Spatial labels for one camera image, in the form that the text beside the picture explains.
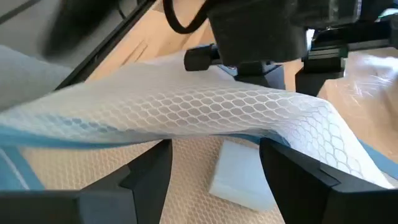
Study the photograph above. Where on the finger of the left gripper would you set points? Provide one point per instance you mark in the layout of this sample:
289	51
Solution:
258	76
317	77

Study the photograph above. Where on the black aluminium table frame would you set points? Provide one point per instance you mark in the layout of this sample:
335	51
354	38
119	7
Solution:
102	49

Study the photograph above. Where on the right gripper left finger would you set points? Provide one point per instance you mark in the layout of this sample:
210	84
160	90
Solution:
93	208

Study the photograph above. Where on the white soft packet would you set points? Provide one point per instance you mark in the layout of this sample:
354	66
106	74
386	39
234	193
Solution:
239	174

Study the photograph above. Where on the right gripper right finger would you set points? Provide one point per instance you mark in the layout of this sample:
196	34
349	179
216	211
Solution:
326	205

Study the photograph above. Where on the white mesh zip pouch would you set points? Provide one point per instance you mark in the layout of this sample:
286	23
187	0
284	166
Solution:
186	105

